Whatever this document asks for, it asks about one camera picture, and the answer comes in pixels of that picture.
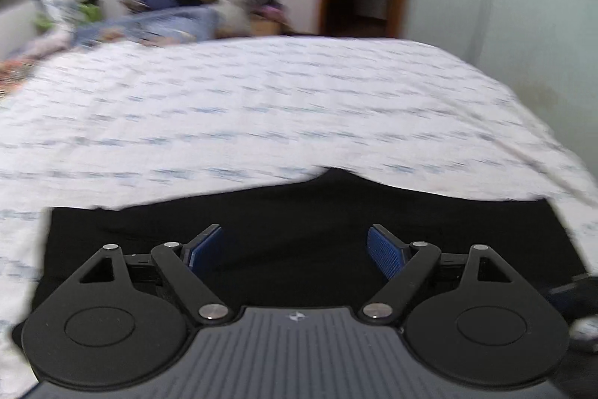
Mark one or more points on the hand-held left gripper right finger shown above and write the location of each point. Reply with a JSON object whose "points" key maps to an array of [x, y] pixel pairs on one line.
{"points": [[385, 252]]}

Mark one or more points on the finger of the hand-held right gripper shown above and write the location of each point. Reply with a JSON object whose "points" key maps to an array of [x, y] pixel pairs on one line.
{"points": [[572, 289]]}

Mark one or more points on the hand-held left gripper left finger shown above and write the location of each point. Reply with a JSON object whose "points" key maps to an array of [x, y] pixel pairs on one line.
{"points": [[205, 249]]}

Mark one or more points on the black pants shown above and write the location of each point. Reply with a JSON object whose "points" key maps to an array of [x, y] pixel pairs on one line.
{"points": [[299, 212]]}

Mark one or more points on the white script-printed bed sheet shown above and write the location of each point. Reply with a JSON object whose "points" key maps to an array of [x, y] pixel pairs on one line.
{"points": [[257, 109]]}

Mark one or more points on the cardboard box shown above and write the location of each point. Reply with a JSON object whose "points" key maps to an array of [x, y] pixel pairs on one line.
{"points": [[266, 25]]}

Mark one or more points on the purple cloth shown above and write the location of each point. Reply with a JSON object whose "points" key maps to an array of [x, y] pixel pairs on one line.
{"points": [[273, 11]]}

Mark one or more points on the pink floral blanket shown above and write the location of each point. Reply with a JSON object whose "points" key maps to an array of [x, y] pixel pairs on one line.
{"points": [[18, 67]]}

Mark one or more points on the pale sliding-door wardrobe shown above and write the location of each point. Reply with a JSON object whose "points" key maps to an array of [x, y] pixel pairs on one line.
{"points": [[504, 16]]}

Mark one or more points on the grey floral pillow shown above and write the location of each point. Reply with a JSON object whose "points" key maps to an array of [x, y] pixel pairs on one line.
{"points": [[53, 2]]}

